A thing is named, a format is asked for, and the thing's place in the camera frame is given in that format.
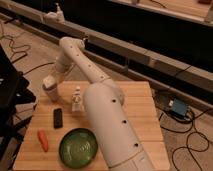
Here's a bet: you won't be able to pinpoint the white glue bottle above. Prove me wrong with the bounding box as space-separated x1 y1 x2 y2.
71 86 82 114

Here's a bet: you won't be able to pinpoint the white ceramic cup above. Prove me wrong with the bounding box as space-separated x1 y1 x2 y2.
44 88 59 102

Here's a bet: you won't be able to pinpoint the black floor cable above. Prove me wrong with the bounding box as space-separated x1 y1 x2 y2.
23 61 56 76

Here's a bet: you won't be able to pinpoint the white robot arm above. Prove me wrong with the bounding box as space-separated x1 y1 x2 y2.
42 37 155 171

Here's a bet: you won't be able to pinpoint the orange carrot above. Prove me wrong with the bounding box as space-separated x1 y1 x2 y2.
37 130 49 152

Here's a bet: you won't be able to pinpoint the blue power box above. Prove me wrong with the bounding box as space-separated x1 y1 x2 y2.
169 99 188 117

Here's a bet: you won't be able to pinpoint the black stand at left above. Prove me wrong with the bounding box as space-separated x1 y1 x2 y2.
0 45 36 161

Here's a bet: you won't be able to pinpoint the black cable at right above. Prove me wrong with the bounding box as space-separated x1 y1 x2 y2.
158 108 213 171

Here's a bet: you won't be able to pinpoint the white object on rail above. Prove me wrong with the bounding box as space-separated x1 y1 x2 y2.
45 4 65 22

